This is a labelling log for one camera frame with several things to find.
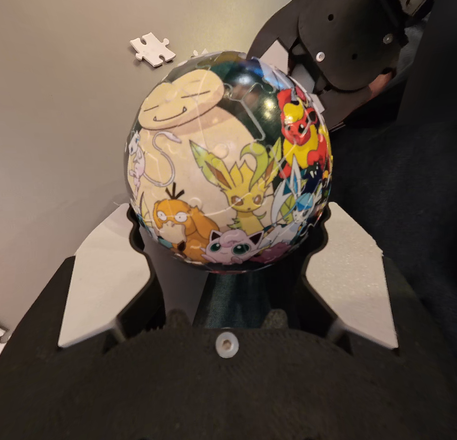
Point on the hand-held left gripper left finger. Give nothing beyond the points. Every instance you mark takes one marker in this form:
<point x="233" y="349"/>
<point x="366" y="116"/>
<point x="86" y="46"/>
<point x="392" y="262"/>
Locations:
<point x="103" y="279"/>

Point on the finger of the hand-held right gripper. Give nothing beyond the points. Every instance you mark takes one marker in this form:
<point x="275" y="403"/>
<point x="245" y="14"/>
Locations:
<point x="276" y="56"/>
<point x="307" y="77"/>

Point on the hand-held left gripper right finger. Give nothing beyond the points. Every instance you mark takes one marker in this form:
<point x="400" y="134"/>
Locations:
<point x="350" y="279"/>

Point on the white puzzle piece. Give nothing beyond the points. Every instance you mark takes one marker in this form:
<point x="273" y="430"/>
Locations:
<point x="151" y="49"/>
<point x="200" y="52"/>

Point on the colourful cartoon puzzle ball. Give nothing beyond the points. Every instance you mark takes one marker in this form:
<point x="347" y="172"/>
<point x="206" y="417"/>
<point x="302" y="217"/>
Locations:
<point x="214" y="161"/>

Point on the person's right hand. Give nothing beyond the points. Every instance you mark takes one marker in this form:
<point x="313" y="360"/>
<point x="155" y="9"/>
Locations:
<point x="381" y="83"/>

